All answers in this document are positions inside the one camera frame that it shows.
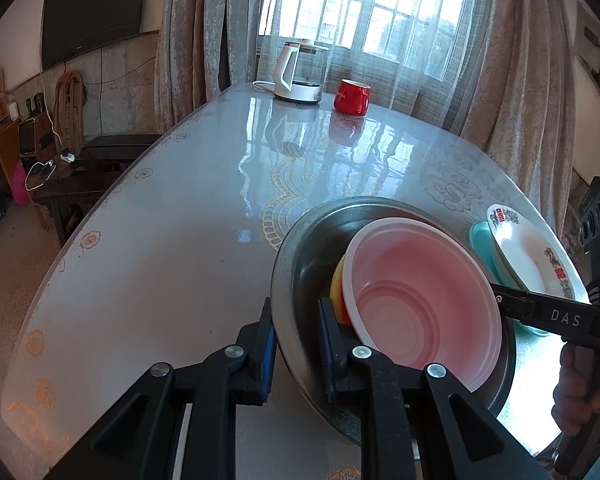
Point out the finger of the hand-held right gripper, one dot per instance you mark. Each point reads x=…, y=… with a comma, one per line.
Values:
x=512, y=299

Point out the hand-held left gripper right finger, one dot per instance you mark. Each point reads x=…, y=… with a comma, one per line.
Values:
x=327, y=350

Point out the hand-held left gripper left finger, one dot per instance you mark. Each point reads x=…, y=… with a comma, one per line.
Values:
x=266, y=355

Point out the white patterned plate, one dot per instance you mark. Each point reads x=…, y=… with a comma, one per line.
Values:
x=525, y=255

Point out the yellow plastic bowl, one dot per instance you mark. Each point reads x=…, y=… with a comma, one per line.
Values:
x=337, y=290

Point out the teal plate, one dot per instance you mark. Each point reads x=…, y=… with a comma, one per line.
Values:
x=480, y=242

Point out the red plastic bowl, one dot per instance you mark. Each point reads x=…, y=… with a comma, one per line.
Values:
x=420, y=305

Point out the stainless steel bowl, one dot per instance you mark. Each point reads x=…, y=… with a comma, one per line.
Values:
x=310, y=255

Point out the person's right hand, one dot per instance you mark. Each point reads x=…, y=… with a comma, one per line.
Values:
x=567, y=395

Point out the lace table doily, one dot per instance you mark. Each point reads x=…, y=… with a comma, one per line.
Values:
x=285, y=195

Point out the beige velvet curtain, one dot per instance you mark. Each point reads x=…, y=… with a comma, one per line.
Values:
x=525, y=100
x=195, y=45

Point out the sheer white curtain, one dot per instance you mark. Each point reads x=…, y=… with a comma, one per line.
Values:
x=420, y=85

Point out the red mug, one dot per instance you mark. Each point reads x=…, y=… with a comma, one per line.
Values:
x=350, y=97

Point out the dark wooden bench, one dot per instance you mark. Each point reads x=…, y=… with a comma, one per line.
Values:
x=100, y=150

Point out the white electric kettle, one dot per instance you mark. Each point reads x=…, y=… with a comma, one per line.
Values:
x=292, y=80

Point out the white charger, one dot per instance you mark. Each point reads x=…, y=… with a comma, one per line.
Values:
x=67, y=157

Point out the pink plastic container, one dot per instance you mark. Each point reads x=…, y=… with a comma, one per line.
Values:
x=20, y=185

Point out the barred window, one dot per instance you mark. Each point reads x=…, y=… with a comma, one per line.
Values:
x=380, y=15

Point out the rattan chair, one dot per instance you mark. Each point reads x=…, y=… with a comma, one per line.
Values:
x=70, y=110

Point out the open wall cabinet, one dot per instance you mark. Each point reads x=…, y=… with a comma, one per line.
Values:
x=597, y=55

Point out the black wall television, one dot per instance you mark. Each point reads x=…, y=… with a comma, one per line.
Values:
x=95, y=15

